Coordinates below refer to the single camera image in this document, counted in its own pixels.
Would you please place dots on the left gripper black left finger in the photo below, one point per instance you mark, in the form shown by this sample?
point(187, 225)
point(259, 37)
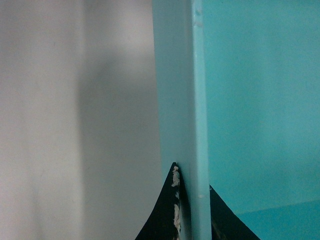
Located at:
point(164, 222)

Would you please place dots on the light teal plastic bin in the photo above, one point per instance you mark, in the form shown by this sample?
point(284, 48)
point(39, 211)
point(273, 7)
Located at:
point(238, 86)

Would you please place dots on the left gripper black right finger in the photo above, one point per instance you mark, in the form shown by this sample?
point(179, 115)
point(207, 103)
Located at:
point(225, 225)

